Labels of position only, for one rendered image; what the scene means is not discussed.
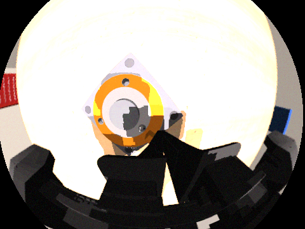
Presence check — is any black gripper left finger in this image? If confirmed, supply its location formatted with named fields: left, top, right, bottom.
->
left=97, top=130, right=167, bottom=197

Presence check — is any orange round plate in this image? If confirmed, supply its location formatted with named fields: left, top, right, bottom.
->
left=93, top=74, right=165, bottom=148

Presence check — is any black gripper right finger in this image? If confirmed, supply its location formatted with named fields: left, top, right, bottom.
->
left=161, top=130, right=241, bottom=204

